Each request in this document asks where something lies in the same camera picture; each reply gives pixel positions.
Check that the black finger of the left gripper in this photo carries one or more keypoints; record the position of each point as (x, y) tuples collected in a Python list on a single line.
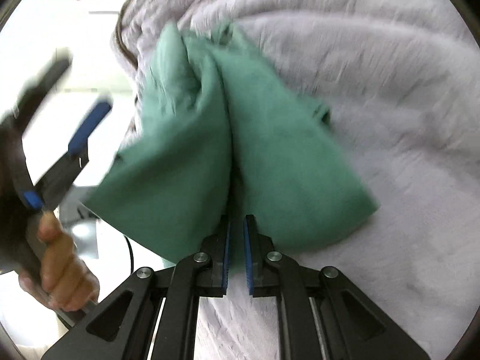
[(58, 180), (30, 100)]

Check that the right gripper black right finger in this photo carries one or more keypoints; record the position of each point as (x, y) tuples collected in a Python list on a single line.
[(321, 313)]

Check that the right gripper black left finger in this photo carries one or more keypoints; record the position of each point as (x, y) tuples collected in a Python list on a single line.
[(153, 314)]

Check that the green work jacket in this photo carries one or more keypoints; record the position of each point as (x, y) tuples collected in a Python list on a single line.
[(221, 133)]

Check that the person's left hand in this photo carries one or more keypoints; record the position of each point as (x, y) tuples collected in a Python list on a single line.
[(67, 284)]

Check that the lavender embossed bed blanket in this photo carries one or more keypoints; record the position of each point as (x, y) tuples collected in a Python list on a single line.
[(401, 78)]

